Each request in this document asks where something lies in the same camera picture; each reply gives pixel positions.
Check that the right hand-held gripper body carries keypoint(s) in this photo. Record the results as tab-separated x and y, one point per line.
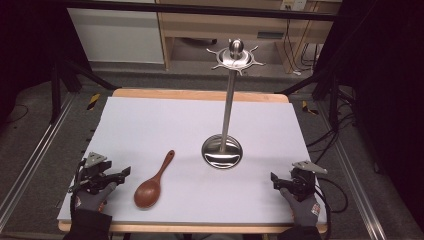
304	180

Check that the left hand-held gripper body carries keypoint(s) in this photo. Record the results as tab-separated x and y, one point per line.
94	170

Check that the person's left hand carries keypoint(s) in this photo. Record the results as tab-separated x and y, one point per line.
90	201

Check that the brown wooden spoon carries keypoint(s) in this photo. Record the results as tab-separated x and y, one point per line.
150	189

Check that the yellow black striped marker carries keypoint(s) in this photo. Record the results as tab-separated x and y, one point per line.
93	101
309	108

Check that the white table mat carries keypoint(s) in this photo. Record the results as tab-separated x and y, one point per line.
186	133

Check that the metal utensil stand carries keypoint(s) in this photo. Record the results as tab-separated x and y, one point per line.
227	113

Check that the white cabinet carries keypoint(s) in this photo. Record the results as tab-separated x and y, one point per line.
116	35

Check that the black crossbar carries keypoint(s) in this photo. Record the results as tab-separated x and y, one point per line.
200	9

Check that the silver floor rail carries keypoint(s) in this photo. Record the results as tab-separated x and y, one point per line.
31	156
356	186

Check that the black metal frame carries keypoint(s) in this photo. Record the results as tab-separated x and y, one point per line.
328	90
63	83

